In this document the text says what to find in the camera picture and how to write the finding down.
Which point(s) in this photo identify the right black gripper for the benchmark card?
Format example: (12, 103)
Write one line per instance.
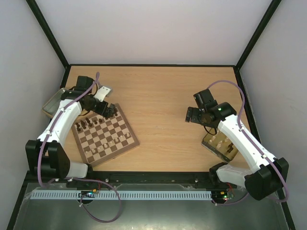
(192, 115)

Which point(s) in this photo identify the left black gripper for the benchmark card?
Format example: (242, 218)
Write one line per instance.
(108, 114)

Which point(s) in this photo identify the wooden chess board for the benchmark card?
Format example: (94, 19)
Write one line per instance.
(99, 139)

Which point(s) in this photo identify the gold metal tin tray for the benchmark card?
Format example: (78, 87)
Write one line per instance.
(221, 146)

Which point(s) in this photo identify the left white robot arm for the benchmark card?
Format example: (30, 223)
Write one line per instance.
(46, 155)

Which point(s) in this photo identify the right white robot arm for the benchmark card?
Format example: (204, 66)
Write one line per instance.
(266, 173)

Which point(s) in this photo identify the silver metal tin lid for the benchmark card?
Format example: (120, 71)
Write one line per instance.
(51, 106)

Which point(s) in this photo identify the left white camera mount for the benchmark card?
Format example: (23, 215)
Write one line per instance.
(102, 93)

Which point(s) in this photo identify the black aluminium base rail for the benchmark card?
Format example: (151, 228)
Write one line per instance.
(195, 179)

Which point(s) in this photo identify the left black frame post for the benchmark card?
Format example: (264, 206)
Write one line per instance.
(47, 31)

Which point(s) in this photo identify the black frame post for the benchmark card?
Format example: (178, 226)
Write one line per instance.
(47, 31)
(274, 4)

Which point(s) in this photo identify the grey slotted cable duct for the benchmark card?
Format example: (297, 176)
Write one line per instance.
(123, 195)

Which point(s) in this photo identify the right black frame post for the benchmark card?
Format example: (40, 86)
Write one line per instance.
(274, 4)

